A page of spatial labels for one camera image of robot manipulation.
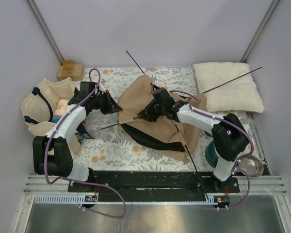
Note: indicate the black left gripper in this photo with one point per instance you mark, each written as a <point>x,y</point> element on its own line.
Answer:
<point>111,106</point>

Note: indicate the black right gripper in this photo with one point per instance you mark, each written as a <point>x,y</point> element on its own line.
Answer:
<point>147,111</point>

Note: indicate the black tent pole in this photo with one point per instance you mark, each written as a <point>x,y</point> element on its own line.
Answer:
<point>179,102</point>
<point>164,100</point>

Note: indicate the beige fabric pet tent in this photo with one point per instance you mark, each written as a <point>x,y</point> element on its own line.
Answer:
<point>168,137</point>

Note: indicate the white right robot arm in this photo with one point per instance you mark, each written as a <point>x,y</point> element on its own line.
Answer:
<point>229,136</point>

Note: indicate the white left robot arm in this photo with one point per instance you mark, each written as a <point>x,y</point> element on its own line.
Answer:
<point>51,152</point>

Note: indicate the steel pet bowl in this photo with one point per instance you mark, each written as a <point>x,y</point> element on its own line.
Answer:
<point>252,165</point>

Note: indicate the cardboard box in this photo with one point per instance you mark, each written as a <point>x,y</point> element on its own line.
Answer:
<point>72,70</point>

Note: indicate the cream canvas tote bag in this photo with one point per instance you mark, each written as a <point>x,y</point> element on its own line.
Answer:
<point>39,106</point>

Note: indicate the white fluffy pillow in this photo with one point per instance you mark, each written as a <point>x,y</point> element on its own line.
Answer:
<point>228,86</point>

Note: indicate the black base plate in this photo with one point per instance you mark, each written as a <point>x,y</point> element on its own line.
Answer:
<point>154,186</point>

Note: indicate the aluminium frame post left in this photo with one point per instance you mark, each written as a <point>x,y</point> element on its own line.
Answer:
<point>42,24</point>

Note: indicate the aluminium frame post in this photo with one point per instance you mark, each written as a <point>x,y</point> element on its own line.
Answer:
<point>42,24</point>
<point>260,29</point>

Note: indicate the aluminium frame post right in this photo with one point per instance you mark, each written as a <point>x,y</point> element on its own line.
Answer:
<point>260,29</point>

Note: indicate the white slotted cable duct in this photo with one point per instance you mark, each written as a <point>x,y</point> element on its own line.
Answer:
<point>65,199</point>

